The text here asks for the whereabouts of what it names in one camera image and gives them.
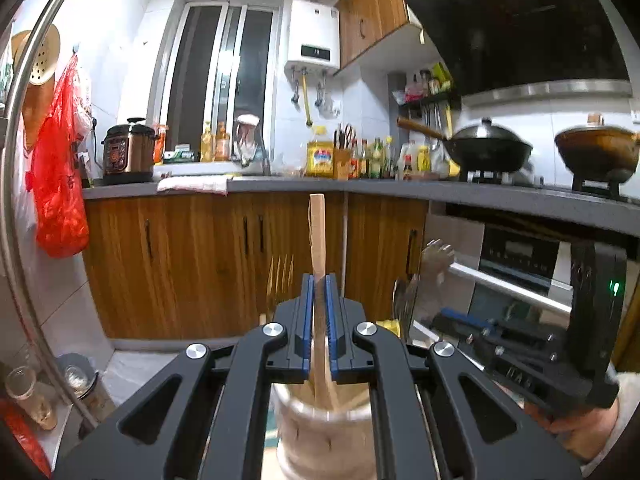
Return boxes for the wooden chopstick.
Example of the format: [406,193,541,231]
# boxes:
[308,193,335,412]

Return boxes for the wooden kitchen cabinets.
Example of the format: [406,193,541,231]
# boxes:
[84,192,427,344]

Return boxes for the right hand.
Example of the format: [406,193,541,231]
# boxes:
[523,373,639,477]

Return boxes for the ceramic floral utensil holder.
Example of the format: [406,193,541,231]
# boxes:
[271,382,376,479]

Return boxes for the gold fork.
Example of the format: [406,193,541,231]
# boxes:
[266,255,294,315]

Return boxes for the white folded cloth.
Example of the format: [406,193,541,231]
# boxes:
[156,174,232,195]

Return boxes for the wooden knife block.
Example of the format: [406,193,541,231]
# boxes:
[333,148,352,181]

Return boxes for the yellow oil bottle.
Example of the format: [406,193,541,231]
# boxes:
[305,125,334,178]

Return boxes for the brown clay pot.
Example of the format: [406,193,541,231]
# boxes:
[554,113,639,184]

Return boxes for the black wok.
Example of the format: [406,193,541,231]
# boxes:
[396,117,533,174]

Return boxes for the pressure cooker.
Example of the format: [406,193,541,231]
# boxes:
[102,117,156,185]

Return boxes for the red plastic bag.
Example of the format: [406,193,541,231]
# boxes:
[25,55,91,259]

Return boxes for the white water heater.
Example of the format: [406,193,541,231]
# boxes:
[285,0,341,74]

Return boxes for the metal rack pole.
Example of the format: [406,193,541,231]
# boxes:
[0,0,99,430]

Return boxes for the black range hood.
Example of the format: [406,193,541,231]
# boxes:
[405,0,632,103]

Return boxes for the beige perforated colander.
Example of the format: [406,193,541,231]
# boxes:
[22,25,61,152]

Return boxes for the steel oven handle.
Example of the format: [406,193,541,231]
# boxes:
[448,262,572,318]

